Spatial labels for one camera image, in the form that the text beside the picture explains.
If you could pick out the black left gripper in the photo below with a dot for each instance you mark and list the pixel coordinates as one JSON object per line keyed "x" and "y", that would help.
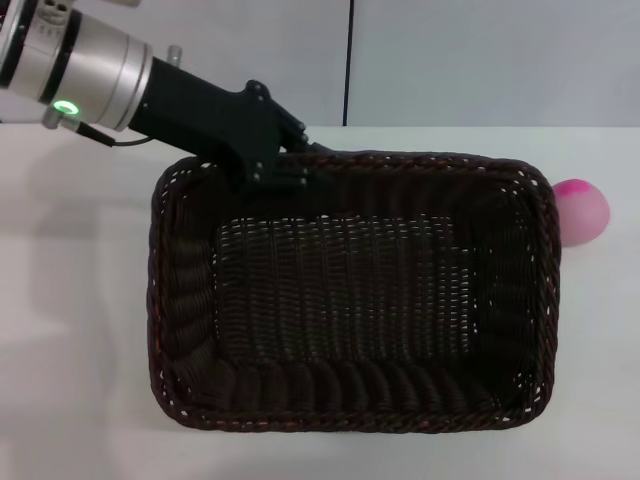
{"x": 210, "y": 125}

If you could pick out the dark brown woven basket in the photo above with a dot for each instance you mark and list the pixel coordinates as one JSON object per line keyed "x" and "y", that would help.
{"x": 350, "y": 300}

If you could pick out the pink peach bun toy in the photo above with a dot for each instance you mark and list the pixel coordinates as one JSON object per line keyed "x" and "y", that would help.
{"x": 582, "y": 215}

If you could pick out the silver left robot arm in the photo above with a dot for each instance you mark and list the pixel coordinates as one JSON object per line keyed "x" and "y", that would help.
{"x": 75, "y": 60}

